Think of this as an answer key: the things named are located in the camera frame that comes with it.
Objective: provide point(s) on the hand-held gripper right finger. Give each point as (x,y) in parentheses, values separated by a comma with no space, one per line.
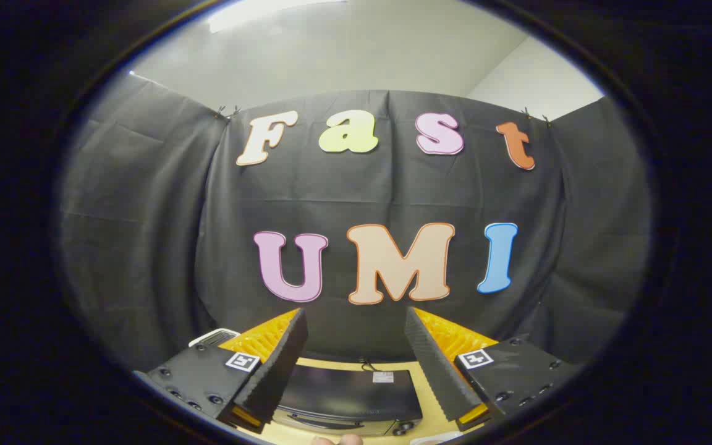
(433,364)

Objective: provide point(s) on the black backdrop cloth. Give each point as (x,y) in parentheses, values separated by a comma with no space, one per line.
(164,247)

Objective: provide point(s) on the white pop-up toaster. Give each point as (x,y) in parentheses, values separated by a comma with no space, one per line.
(212,337)

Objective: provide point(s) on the black toaster oven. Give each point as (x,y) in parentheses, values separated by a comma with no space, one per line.
(350,389)

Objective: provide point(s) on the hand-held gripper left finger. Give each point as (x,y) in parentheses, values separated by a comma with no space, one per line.
(279,364)

